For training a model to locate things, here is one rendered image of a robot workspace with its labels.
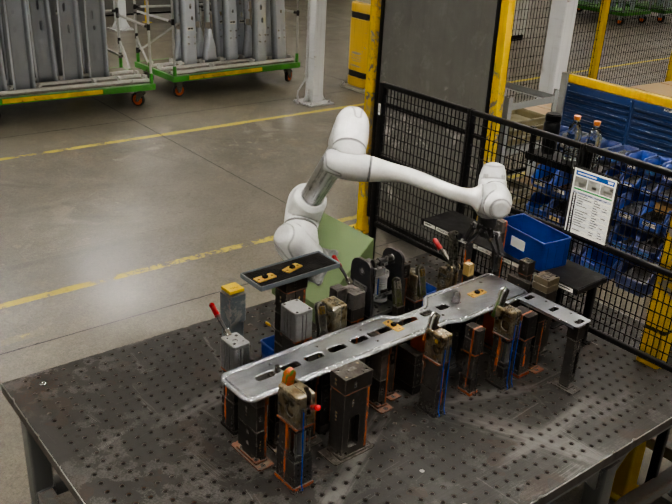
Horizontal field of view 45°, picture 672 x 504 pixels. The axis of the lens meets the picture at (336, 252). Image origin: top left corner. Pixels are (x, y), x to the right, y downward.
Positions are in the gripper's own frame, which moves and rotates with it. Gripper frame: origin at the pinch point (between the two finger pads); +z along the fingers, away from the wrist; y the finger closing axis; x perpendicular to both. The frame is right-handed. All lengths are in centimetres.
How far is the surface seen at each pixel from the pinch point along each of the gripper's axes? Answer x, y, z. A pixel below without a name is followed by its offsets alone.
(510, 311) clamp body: -7.6, 22.8, 9.4
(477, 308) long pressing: -9.7, 8.8, 13.8
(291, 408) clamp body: -109, 20, 13
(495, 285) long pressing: 12.0, -0.5, 13.9
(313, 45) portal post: 368, -579, 44
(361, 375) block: -81, 21, 11
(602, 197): 55, 15, -21
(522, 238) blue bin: 35.2, -7.4, 0.8
